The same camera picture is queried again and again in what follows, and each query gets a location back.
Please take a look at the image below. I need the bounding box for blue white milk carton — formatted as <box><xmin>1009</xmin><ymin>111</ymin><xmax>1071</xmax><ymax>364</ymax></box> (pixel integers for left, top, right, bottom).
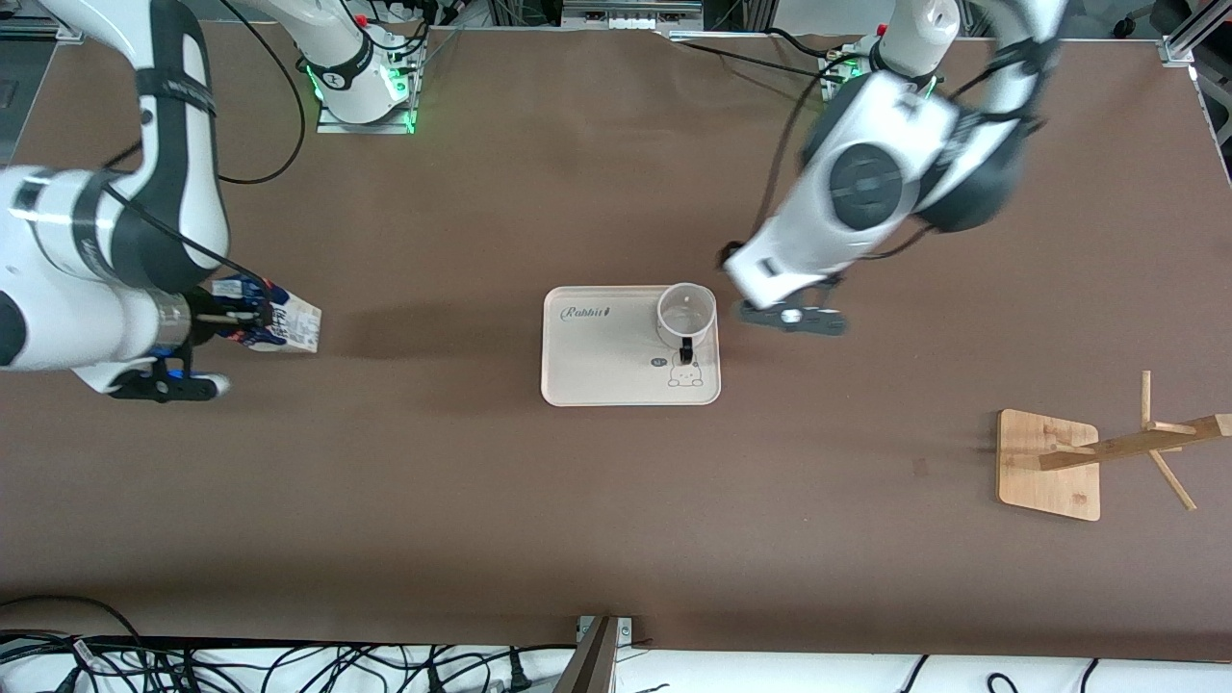
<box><xmin>209</xmin><ymin>273</ymin><xmax>324</xmax><ymax>356</ymax></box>

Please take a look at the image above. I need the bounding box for wooden cup rack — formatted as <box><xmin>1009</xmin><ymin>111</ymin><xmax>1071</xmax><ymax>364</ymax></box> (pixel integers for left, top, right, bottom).
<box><xmin>995</xmin><ymin>370</ymin><xmax>1232</xmax><ymax>524</ymax></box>

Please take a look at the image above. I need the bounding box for cream rabbit print tray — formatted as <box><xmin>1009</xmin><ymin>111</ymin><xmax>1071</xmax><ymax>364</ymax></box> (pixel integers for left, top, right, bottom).
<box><xmin>540</xmin><ymin>284</ymin><xmax>723</xmax><ymax>408</ymax></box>

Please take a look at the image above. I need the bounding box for grey power strip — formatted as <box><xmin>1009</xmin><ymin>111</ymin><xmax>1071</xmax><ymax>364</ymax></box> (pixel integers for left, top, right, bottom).
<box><xmin>561</xmin><ymin>0</ymin><xmax>706</xmax><ymax>31</ymax></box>

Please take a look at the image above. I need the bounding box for white cup black handle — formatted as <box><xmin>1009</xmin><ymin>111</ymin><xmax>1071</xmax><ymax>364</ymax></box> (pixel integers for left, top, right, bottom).
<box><xmin>655</xmin><ymin>281</ymin><xmax>719</xmax><ymax>366</ymax></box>

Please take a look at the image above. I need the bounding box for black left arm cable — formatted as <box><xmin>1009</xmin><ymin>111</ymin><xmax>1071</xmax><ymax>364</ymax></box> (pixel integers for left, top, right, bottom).
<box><xmin>722</xmin><ymin>53</ymin><xmax>869</xmax><ymax>257</ymax></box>

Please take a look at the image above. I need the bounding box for long black table cable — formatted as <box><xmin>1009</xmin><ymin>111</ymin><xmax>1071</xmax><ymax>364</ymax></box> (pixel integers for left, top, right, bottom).
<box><xmin>669</xmin><ymin>38</ymin><xmax>840</xmax><ymax>82</ymax></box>

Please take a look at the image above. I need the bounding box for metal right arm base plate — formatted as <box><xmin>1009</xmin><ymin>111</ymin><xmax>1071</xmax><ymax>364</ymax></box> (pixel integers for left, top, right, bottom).
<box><xmin>315</xmin><ymin>38</ymin><xmax>419</xmax><ymax>137</ymax></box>

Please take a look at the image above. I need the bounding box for short black table cable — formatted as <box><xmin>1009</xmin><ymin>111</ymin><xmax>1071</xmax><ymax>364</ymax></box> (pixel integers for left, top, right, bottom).
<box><xmin>765</xmin><ymin>26</ymin><xmax>860</xmax><ymax>63</ymax></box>

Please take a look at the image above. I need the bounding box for black arched cable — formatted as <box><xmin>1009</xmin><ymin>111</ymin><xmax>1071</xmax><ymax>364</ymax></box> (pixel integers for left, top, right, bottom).
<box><xmin>0</xmin><ymin>594</ymin><xmax>147</xmax><ymax>650</ymax></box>

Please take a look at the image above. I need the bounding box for aluminium frame profile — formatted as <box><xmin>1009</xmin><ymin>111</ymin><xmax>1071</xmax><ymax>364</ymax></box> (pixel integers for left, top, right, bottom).
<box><xmin>27</xmin><ymin>8</ymin><xmax>92</xmax><ymax>42</ymax></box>
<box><xmin>1161</xmin><ymin>0</ymin><xmax>1232</xmax><ymax>70</ymax></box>

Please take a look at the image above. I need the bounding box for black cable bundle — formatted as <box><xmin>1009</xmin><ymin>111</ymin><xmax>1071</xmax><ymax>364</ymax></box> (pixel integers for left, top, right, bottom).
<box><xmin>0</xmin><ymin>630</ymin><xmax>578</xmax><ymax>693</ymax></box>

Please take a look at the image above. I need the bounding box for grey metal camera pole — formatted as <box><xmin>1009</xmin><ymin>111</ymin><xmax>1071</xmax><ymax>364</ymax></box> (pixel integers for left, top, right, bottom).
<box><xmin>553</xmin><ymin>614</ymin><xmax>636</xmax><ymax>693</ymax></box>

